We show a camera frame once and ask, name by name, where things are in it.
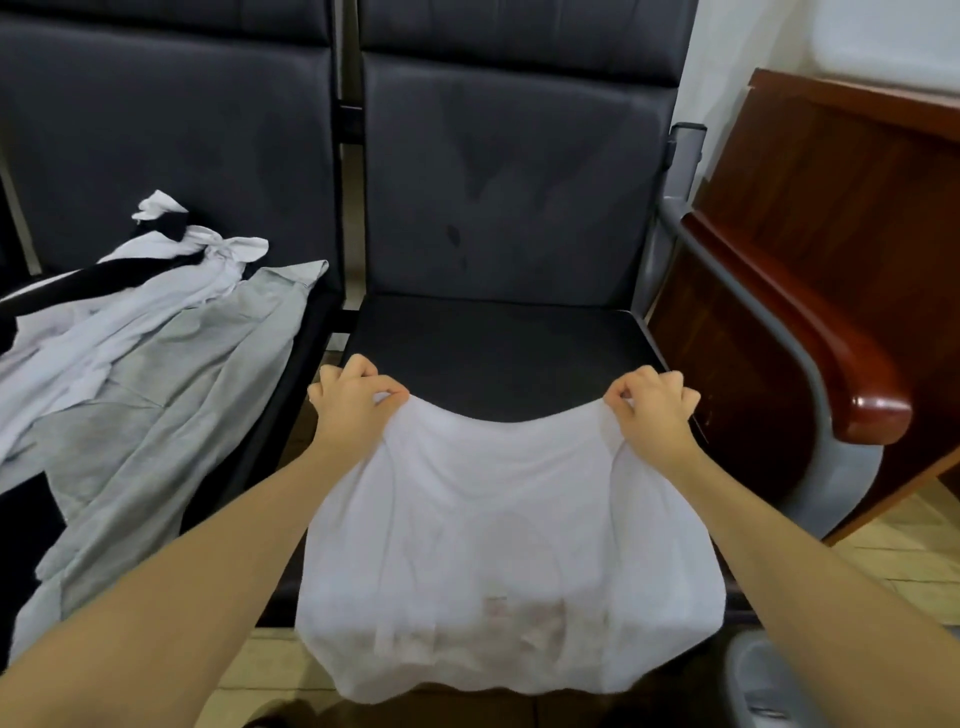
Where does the person's right hand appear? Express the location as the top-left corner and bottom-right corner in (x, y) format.
(603, 364), (704, 470)

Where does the person's left hand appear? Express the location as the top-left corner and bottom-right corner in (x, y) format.
(307, 352), (411, 467)

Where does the white t-shirt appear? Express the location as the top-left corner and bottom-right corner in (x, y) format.
(295, 393), (729, 705)

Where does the pile of clothes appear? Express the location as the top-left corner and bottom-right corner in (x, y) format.
(0, 189), (332, 665)

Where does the grey plastic storage bin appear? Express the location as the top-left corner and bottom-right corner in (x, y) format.
(720, 627), (842, 728)

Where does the person's left forearm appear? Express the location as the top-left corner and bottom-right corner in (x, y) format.
(0, 447), (354, 728)

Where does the person's right forearm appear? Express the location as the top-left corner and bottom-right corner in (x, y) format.
(660, 447), (960, 728)

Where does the brown wooden bench armrest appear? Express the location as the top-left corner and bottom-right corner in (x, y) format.
(681, 207), (915, 447)

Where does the black leather bench seat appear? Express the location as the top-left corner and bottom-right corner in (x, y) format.
(0, 0), (350, 662)
(258, 0), (755, 629)

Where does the brown wooden desk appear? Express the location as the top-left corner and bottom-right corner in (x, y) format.
(648, 67), (960, 545)

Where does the white plastic tray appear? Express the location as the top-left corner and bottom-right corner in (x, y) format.
(807, 0), (960, 99)

